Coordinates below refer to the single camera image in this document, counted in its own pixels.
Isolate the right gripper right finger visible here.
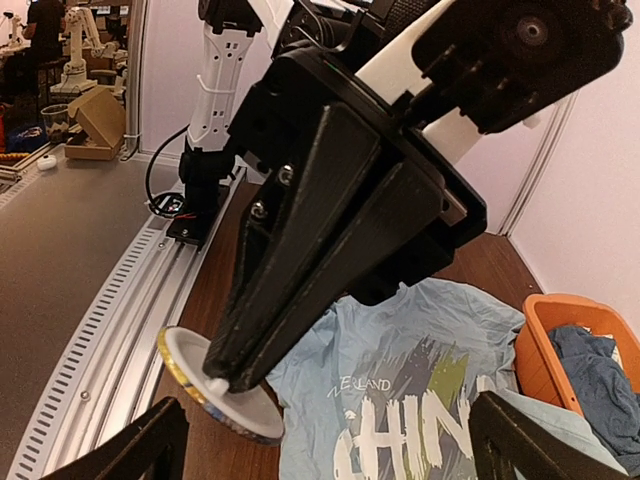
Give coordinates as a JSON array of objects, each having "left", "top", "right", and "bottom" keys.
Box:
[{"left": 469, "top": 392, "right": 625, "bottom": 479}]

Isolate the dark blue garment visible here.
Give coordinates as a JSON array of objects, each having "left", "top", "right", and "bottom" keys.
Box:
[{"left": 548, "top": 325, "right": 639, "bottom": 477}]

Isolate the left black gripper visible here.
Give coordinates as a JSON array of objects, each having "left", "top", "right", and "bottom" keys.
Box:
[{"left": 203, "top": 47, "right": 486, "bottom": 393}]

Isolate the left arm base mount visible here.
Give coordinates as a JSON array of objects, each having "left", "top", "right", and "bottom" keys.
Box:
[{"left": 166, "top": 199, "right": 221, "bottom": 250}]

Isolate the cardboard box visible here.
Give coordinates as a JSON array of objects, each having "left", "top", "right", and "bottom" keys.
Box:
[{"left": 64, "top": 86, "right": 126, "bottom": 161}]

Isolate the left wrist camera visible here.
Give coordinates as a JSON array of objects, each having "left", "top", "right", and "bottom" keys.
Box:
[{"left": 408, "top": 1, "right": 633, "bottom": 134}]

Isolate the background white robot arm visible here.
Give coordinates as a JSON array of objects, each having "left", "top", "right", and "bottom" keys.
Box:
[{"left": 49, "top": 6, "right": 127, "bottom": 95}]

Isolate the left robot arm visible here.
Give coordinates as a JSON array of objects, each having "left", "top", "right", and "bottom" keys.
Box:
[{"left": 179, "top": 1, "right": 632, "bottom": 394}]

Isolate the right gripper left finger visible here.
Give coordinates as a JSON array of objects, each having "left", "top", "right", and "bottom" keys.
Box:
[{"left": 46, "top": 397, "right": 189, "bottom": 480}]

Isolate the light blue printed t-shirt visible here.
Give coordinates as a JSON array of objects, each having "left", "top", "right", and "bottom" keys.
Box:
[{"left": 267, "top": 279, "right": 615, "bottom": 479}]

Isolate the painted round brooch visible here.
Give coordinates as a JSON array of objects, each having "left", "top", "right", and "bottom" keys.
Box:
[{"left": 157, "top": 326, "right": 285, "bottom": 446}]

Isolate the left aluminium corner post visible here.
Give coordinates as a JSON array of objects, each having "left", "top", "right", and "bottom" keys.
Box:
[{"left": 498, "top": 92, "right": 579, "bottom": 237}]

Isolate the aluminium front rail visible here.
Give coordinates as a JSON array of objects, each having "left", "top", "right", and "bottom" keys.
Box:
[{"left": 1, "top": 167, "right": 247, "bottom": 479}]

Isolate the orange plastic basin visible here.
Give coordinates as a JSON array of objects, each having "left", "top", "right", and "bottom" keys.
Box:
[{"left": 514, "top": 294, "right": 639, "bottom": 416}]

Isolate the person in black shirt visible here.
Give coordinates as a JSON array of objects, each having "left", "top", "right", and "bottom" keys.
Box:
[{"left": 1, "top": 0, "right": 66, "bottom": 107}]

